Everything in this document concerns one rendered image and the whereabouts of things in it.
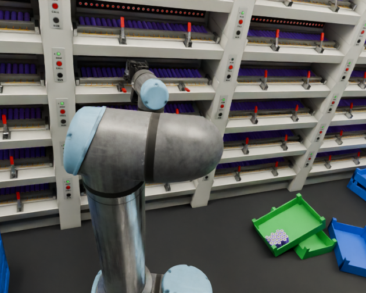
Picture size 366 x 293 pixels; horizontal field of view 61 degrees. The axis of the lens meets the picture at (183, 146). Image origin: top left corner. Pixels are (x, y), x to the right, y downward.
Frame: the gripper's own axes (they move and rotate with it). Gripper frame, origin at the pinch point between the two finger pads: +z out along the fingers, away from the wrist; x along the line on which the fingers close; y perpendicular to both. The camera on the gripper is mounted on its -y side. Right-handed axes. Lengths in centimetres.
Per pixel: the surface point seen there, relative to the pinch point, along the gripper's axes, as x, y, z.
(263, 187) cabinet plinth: -88, -73, 1
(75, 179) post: 24, -47, -5
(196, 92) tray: -27.6, -6.4, -7.6
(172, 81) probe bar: -17.6, -2.8, -3.3
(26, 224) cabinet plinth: 47, -73, 1
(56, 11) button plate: 27.7, 22.2, -10.4
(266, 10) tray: -54, 29, -10
